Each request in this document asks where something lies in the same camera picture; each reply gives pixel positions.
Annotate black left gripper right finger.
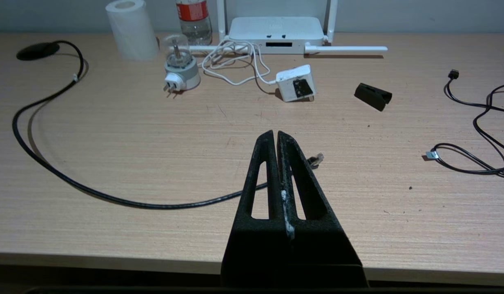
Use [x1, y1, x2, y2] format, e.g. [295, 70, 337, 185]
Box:
[277, 131, 369, 288]

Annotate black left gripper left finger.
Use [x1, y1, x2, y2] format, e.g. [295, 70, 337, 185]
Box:
[221, 130, 293, 288]

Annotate white power adapter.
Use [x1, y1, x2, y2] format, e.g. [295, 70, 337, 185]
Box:
[275, 65, 317, 102]

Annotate white adapter cable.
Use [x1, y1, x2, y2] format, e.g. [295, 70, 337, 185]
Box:
[201, 40, 277, 86]

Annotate black ethernet cable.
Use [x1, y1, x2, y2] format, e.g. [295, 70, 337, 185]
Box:
[12, 40, 324, 210]

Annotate grey plug-in night light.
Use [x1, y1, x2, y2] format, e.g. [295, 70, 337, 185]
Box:
[160, 34, 201, 98]

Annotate white router with antennas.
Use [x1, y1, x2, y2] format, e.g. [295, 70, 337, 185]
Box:
[190, 0, 388, 56]

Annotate small black clip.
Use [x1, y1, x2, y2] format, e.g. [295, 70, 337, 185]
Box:
[354, 82, 392, 111]

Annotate clear red-label water bottle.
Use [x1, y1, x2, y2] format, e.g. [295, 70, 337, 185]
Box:
[175, 0, 213, 46]

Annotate white toilet paper roll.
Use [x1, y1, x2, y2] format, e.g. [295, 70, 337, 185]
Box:
[105, 0, 159, 62]

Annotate black desk grommet cap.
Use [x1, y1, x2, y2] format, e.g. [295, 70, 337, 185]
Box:
[16, 42, 60, 61]

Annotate black USB charging cable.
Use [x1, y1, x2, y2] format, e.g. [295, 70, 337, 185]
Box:
[425, 69, 504, 179]

